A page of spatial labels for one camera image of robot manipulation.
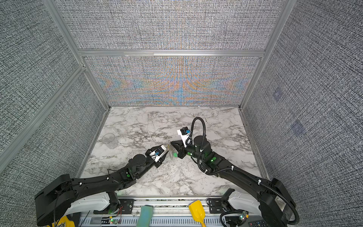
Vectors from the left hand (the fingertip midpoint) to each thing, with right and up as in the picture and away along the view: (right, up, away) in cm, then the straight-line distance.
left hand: (164, 148), depth 78 cm
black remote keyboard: (+48, -35, -10) cm, 60 cm away
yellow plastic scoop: (+18, -31, -7) cm, 36 cm away
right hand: (+4, +4, -5) cm, 8 cm away
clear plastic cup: (-40, +2, +19) cm, 45 cm away
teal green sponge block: (-8, -32, -8) cm, 34 cm away
